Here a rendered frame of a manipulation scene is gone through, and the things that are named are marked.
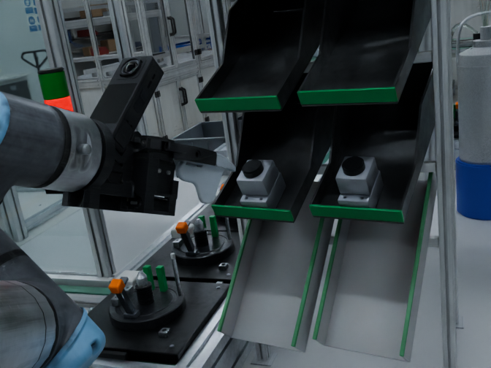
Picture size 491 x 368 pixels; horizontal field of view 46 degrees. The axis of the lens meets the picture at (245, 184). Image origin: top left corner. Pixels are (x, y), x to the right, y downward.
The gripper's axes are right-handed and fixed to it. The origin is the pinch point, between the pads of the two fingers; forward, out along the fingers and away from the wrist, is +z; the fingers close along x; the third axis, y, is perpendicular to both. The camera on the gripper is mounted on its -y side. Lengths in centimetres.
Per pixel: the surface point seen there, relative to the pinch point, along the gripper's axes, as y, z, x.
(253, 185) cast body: 1.8, 11.9, 1.3
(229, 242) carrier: 11, 51, -26
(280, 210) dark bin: 5.0, 13.1, 5.1
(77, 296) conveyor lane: 26, 33, -52
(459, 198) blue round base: -5, 106, 12
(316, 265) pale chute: 12.5, 23.3, 6.9
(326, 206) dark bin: 3.8, 15.5, 10.9
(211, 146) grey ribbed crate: -32, 188, -127
